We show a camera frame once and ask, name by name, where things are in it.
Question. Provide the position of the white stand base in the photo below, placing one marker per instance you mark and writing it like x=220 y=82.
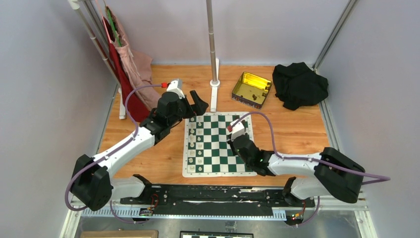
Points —
x=214 y=89

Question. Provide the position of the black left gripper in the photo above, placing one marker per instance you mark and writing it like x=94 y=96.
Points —
x=198 y=108

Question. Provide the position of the decorated gold tin box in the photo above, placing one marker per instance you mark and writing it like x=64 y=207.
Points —
x=251 y=90

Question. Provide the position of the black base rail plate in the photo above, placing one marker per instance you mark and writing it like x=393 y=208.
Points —
x=212 y=200

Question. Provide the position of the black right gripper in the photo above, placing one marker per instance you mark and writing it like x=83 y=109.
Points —
x=231 y=142

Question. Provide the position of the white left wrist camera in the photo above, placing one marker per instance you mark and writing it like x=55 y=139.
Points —
x=175 y=86

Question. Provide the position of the metal stand pole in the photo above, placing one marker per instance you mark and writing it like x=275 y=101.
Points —
x=214 y=81

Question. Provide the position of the white clothes rack pole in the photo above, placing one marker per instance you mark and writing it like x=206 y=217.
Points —
x=91 y=20

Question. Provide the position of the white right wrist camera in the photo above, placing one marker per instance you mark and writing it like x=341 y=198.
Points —
x=236 y=129

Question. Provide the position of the pink cloth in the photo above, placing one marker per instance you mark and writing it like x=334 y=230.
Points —
x=140 y=72

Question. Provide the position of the green white chess board mat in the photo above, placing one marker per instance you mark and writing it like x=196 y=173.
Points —
x=217 y=159

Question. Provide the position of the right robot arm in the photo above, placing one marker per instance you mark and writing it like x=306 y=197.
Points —
x=326 y=173

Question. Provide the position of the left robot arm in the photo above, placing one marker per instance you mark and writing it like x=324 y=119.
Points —
x=93 y=181

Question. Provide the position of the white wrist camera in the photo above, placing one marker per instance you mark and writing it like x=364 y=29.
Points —
x=236 y=129
x=175 y=86

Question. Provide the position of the red cloth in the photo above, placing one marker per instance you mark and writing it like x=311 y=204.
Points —
x=121 y=57

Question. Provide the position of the black cloth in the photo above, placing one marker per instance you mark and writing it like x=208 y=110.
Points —
x=297 y=85

